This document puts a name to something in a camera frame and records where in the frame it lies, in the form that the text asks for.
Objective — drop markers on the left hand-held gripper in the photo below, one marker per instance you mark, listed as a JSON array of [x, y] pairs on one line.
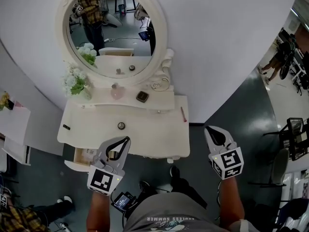
[[100, 181]]

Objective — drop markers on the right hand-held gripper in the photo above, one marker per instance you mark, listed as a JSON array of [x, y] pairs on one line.
[[228, 162]]

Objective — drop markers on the round dark lid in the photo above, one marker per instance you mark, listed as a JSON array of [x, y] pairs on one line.
[[121, 125]]

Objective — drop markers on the table drawer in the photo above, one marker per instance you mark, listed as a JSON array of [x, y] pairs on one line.
[[72, 165]]

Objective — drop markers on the red pencil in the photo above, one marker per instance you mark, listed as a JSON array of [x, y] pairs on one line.
[[183, 113]]

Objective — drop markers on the small black stick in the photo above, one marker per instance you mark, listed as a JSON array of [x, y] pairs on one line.
[[66, 127]]

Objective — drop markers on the pink perfume bottle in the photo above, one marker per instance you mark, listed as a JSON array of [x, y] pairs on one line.
[[117, 93]]

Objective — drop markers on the small dark compact box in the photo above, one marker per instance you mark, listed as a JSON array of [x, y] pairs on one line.
[[142, 96]]

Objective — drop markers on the person's right forearm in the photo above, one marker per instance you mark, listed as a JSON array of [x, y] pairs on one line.
[[230, 202]]

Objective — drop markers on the person's left forearm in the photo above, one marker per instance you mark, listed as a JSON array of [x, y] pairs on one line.
[[97, 214]]

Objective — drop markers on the white dressing table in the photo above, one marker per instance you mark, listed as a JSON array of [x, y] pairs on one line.
[[149, 134]]

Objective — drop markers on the pale pink box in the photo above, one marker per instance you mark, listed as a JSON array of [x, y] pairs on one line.
[[88, 152]]

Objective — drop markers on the person's left shoe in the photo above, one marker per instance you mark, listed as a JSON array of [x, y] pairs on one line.
[[144, 186]]

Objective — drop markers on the person's shoe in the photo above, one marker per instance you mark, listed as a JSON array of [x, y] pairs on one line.
[[174, 171], [144, 186]]

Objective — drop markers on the small black monitor device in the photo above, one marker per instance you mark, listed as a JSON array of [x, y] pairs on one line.
[[122, 200]]

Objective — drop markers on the person's right shoe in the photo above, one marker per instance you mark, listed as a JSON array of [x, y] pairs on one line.
[[174, 171]]

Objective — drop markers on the person's black trousers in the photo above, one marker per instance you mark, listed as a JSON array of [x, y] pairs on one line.
[[186, 187]]

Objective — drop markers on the grey office chair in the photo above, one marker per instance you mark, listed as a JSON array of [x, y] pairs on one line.
[[281, 165]]

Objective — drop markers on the person's grey T-shirt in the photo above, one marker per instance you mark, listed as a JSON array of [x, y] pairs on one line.
[[169, 209]]

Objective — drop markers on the black mesh table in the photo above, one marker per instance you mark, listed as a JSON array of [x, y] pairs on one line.
[[297, 134]]

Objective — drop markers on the white flowers in vase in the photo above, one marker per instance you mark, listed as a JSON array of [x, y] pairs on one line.
[[76, 83]]

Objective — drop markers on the white cabinet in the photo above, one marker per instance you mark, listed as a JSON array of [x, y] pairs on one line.
[[295, 185]]

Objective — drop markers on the dark blue chair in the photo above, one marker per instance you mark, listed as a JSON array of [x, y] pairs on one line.
[[294, 214]]

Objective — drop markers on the yellow flowers in black pot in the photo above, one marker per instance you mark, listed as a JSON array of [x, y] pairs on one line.
[[6, 101]]

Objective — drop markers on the oval white-framed mirror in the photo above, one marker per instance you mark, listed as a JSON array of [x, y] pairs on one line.
[[113, 20]]

